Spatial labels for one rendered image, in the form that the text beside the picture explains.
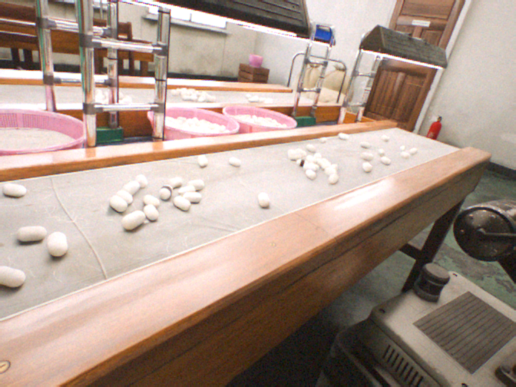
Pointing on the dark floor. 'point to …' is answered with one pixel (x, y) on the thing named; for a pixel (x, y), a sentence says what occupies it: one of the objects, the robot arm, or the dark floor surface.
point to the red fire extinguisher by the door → (434, 130)
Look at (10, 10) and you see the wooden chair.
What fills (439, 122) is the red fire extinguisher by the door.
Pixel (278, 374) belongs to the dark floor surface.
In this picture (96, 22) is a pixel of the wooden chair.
